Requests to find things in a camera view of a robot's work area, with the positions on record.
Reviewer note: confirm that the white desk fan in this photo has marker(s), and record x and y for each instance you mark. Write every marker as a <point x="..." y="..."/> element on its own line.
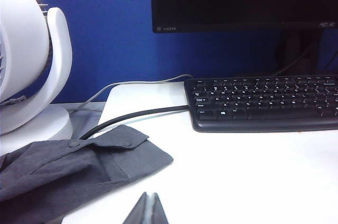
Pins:
<point x="23" y="49"/>

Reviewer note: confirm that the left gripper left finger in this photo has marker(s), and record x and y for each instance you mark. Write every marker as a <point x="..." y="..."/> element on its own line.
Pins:
<point x="140" y="213"/>

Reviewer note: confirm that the white raised desk board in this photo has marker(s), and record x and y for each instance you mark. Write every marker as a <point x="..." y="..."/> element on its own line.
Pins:
<point x="237" y="168"/>

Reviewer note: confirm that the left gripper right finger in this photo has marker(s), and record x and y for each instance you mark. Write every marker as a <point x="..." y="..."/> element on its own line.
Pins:
<point x="158" y="213"/>

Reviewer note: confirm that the blue office partition panel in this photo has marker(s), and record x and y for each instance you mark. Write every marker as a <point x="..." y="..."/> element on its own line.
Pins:
<point x="111" y="23"/>

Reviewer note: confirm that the black monitor stand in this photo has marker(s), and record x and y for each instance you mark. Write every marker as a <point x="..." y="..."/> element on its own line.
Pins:
<point x="298" y="41"/>

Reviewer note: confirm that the black computer keyboard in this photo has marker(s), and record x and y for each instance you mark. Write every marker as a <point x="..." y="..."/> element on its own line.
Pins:
<point x="264" y="118"/>

